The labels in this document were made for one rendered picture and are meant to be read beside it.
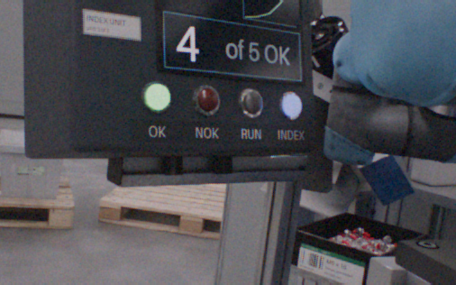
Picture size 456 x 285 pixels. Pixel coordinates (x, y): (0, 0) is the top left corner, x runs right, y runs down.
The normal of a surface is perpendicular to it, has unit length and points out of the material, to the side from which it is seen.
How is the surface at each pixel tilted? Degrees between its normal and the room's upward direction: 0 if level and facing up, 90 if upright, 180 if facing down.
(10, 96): 90
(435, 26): 103
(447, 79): 136
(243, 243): 90
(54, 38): 90
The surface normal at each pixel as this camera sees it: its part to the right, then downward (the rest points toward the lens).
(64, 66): -0.79, -0.01
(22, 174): 0.28, 0.26
